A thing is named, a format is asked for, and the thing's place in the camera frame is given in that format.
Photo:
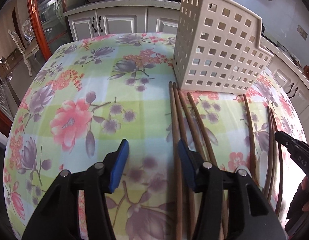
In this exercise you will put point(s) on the floral tablecloth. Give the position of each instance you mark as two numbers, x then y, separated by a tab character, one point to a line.
95	92

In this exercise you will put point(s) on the brown wooden chopstick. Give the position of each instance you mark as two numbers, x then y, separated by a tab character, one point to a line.
268	184
177	167
251	140
278	163
190	204
211	157

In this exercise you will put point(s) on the white dining chair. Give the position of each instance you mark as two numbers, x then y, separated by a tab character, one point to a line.
31	50

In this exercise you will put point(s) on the red framed glass door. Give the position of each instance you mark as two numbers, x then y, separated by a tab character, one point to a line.
49	24

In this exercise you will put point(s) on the white perforated utensil basket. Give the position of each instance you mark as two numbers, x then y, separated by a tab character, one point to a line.
218	47

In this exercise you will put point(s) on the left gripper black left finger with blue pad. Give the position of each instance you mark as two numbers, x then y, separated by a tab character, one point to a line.
57	214

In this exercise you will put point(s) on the red jar on counter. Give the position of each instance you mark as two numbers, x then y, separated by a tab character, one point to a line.
306	71

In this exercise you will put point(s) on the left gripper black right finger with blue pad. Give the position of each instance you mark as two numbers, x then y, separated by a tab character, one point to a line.
250	214

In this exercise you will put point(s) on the wall light switch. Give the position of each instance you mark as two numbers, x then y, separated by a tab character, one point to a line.
302	32

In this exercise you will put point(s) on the person's hand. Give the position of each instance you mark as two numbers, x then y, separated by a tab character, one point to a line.
297	226

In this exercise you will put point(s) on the white ceramic spoon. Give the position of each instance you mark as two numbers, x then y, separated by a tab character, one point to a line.
261	168

